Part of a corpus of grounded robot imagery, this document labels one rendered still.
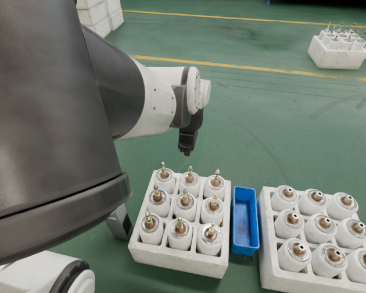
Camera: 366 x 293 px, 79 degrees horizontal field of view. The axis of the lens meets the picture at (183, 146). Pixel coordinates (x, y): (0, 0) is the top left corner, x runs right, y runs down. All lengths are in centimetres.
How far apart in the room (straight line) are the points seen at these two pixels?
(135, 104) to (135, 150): 132
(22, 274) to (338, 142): 179
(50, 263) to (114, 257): 60
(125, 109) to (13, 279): 45
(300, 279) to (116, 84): 94
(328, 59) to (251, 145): 147
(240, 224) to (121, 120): 108
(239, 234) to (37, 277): 87
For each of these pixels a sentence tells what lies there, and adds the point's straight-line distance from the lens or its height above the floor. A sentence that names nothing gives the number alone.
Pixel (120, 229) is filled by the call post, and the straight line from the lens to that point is 108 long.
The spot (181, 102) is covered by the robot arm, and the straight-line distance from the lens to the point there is 33.
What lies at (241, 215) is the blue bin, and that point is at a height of 0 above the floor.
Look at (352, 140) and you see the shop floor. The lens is 193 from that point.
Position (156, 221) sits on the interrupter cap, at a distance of 92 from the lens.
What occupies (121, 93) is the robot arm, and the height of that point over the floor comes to 99.
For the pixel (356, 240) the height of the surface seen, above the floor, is 24.
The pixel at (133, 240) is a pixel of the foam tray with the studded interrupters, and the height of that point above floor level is 18.
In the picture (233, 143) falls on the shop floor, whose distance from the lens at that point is 156.
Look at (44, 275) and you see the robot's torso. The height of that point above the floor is 59.
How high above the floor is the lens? 108
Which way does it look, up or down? 46 degrees down
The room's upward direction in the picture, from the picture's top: straight up
